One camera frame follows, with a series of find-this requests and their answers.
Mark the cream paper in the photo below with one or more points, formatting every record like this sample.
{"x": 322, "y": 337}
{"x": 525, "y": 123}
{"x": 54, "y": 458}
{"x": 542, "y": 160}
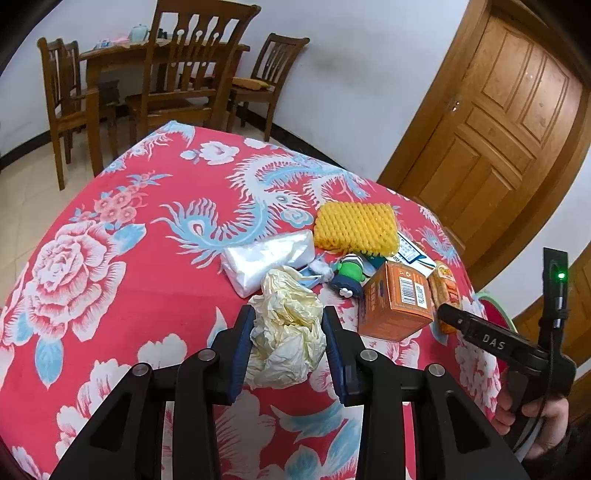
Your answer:
{"x": 286, "y": 323}

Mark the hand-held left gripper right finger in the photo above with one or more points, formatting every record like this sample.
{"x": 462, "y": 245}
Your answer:
{"x": 334, "y": 355}

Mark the orange snack packet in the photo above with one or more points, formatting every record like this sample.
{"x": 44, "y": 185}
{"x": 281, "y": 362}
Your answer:
{"x": 445, "y": 286}

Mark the light blue plastic scrap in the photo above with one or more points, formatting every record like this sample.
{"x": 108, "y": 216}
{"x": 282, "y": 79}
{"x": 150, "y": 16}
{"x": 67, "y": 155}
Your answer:
{"x": 308, "y": 279}

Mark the yellow foam fruit net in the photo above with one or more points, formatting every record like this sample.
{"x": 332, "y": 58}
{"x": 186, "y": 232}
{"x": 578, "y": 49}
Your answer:
{"x": 355, "y": 226}

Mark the clear plastic bag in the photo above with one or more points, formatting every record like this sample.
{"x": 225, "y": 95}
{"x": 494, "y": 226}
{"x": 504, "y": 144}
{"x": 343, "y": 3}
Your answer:
{"x": 258, "y": 263}

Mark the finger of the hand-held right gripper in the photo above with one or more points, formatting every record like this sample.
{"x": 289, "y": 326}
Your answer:
{"x": 451, "y": 317}

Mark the pink cloth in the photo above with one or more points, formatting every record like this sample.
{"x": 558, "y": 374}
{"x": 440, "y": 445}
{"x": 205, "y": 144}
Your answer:
{"x": 119, "y": 41}

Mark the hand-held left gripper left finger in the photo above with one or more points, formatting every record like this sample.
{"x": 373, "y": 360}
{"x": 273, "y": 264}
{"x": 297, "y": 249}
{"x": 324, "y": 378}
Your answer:
{"x": 242, "y": 350}

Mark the yellow seat cushion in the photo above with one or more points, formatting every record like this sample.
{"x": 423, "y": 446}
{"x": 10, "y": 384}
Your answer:
{"x": 251, "y": 84}

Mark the orange cardboard box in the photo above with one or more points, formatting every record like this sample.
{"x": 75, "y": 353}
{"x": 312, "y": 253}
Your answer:
{"x": 392, "y": 300}

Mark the green and blue toy figure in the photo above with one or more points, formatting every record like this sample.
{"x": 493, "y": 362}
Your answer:
{"x": 351, "y": 273}

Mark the wooden dining table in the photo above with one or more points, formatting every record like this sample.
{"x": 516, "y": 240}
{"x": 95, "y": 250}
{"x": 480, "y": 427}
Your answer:
{"x": 115, "y": 57}

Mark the red basin with green rim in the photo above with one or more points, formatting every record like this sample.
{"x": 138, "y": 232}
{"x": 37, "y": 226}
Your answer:
{"x": 495, "y": 316}

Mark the blue white packet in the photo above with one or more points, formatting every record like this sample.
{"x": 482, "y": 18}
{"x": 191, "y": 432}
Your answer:
{"x": 102, "y": 44}

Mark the red floral tablecloth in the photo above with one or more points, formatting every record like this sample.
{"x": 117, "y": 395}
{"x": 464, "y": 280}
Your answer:
{"x": 138, "y": 300}

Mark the white and blue flat box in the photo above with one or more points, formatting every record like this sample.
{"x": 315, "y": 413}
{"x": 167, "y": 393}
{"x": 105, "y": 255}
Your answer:
{"x": 411, "y": 251}

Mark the tall wooden chair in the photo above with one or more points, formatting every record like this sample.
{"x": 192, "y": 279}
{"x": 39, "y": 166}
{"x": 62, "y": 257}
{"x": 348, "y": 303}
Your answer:
{"x": 184, "y": 60}

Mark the teal teapot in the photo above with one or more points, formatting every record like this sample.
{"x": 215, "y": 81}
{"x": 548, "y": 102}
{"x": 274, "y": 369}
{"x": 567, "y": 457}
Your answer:
{"x": 138, "y": 32}

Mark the wooden chair with cushion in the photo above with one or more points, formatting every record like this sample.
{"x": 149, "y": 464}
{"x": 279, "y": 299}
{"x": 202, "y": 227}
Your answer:
{"x": 277, "y": 60}

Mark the person's right hand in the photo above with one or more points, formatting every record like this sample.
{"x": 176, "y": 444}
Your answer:
{"x": 554, "y": 424}

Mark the wooden door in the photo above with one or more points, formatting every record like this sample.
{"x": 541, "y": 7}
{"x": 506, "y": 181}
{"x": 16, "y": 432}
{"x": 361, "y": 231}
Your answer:
{"x": 498, "y": 115}

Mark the white cotton wad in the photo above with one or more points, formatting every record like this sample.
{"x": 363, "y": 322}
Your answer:
{"x": 319, "y": 268}

